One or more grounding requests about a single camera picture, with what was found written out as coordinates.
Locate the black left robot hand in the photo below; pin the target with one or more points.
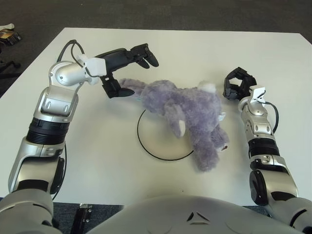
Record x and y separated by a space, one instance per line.
117 59

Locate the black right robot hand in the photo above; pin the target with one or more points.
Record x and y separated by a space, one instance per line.
248 83

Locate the purple plush bunny doll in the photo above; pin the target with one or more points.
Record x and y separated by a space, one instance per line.
190 107

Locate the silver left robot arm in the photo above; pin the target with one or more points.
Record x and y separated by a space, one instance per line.
56 102

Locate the white plate with black rim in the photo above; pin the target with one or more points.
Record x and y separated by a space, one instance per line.
163 146

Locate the black chair base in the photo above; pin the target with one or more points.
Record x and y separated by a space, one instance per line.
9 66

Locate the dark box on floor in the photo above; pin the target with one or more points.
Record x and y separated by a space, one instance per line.
11 37

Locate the grey robot torso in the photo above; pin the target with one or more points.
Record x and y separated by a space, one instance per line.
175 214

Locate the black metal bracket with screws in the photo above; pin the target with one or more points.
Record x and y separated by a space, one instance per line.
83 219

